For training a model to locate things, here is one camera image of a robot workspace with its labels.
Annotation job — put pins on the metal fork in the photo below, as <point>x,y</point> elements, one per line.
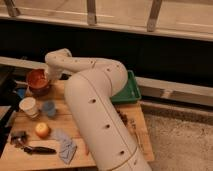
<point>133,126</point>

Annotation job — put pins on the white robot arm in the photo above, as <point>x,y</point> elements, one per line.
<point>87,94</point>

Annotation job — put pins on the small blue bowl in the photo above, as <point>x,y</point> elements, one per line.
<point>21,92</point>

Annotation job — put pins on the green plastic tray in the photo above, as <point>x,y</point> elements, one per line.
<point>130,94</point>

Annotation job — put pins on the red chili pepper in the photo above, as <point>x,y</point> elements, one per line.
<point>86,150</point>

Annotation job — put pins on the red apple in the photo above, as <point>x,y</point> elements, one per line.
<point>42,130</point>

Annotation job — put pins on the blue grey cloth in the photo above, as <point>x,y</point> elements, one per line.
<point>67,145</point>

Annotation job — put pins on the purple bowl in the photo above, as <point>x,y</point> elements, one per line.
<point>40,92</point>

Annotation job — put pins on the orange bowl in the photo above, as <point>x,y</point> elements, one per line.
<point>37,80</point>

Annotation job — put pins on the white paper cup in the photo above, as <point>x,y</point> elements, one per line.
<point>29,106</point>

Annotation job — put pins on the bunch of dark grapes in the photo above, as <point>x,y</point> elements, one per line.
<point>123,117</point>

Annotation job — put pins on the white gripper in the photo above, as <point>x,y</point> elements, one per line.
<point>53,74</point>

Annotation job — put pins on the small dark clamp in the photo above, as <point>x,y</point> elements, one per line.
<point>18,137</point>

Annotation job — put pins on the blue plastic cup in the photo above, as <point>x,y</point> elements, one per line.
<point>48,108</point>

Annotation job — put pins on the black handled tool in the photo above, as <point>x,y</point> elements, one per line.
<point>38,150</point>

